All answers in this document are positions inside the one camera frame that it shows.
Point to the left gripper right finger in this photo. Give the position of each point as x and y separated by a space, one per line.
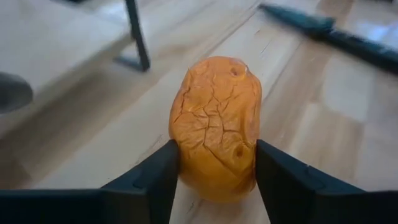
295 199

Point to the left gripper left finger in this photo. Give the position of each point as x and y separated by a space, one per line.
140 199

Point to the orange oval toy fruit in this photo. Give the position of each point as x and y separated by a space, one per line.
214 124

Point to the blue grey collapsible bowl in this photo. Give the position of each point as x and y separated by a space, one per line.
14 93

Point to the raised wooden shelf board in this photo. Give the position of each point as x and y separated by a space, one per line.
62 40

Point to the black metal shelf bracket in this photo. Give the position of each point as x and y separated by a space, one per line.
138 37

